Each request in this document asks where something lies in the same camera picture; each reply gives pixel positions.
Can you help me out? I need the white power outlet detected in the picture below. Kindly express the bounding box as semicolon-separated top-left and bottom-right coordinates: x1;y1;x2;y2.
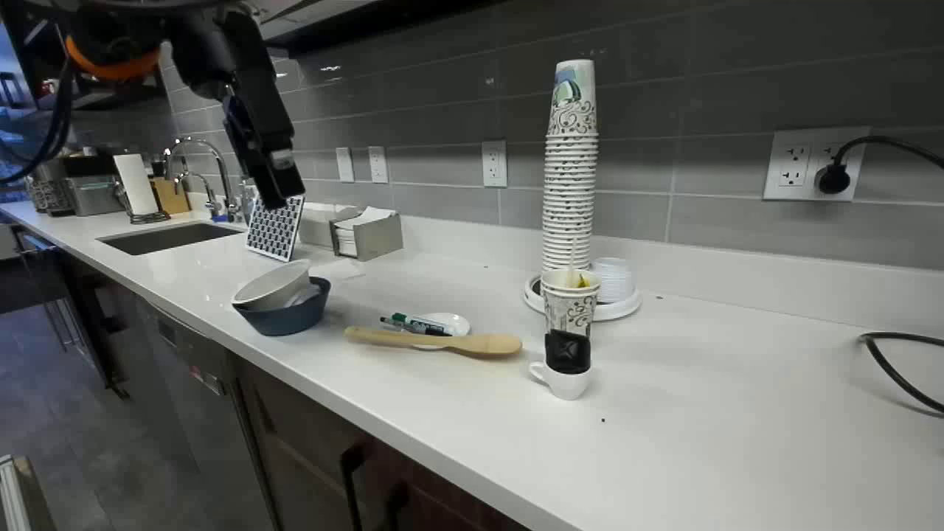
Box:
763;128;866;204

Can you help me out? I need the white espresso cup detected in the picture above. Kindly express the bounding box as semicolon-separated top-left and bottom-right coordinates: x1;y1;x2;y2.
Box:
528;364;593;401

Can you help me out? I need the kitchen sink basin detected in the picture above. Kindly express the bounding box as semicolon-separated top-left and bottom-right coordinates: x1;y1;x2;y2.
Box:
99;225;241;258

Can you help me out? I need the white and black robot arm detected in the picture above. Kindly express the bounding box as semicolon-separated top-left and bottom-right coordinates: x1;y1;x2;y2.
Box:
2;0;303;210

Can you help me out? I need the wooden spoon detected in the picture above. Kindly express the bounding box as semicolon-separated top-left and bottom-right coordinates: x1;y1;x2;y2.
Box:
346;328;521;356

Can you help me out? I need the dark blue bowl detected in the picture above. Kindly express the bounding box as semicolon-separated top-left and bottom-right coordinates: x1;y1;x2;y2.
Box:
238;277;331;337

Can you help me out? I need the white wall outlet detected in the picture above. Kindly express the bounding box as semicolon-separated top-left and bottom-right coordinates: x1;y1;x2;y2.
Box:
337;147;354;182
481;143;508;188

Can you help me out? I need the green and black marker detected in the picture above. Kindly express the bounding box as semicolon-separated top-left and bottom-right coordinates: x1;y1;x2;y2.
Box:
380;312;450;337

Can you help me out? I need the black cable on counter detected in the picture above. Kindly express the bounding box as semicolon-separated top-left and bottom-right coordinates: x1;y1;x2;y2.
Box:
857;330;944;415

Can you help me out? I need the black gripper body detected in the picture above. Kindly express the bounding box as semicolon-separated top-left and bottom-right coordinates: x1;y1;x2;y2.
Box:
225;94;303;210

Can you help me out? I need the white card on stand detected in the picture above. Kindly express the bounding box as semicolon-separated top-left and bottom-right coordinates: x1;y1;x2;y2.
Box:
111;154;160;216

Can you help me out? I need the metal box appliance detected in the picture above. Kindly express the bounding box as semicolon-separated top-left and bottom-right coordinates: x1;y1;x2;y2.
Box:
28;154;120;216

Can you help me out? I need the tall patterned paper cup stack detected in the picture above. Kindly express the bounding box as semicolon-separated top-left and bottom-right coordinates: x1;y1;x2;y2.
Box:
542;58;598;268

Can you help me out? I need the black power plug cable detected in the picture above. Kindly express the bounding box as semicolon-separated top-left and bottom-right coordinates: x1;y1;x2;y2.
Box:
812;132;944;197

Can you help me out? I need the white cup lid stack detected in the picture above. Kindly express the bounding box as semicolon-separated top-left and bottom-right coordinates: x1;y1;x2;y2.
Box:
524;258;644;321

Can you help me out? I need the white wall switch plate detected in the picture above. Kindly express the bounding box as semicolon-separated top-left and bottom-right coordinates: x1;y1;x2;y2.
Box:
368;144;388;182

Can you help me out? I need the chrome sink faucet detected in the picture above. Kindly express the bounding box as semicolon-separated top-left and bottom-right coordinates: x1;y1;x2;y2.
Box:
161;137;238;222

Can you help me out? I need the checkered calibration board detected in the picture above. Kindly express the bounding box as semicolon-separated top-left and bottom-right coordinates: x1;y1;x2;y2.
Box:
248;197;303;259

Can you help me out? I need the white bowl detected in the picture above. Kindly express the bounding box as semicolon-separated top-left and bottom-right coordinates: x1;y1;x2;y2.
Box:
233;259;309;309

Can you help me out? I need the black cup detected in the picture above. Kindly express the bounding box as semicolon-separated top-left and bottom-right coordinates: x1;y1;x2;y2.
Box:
546;330;589;374

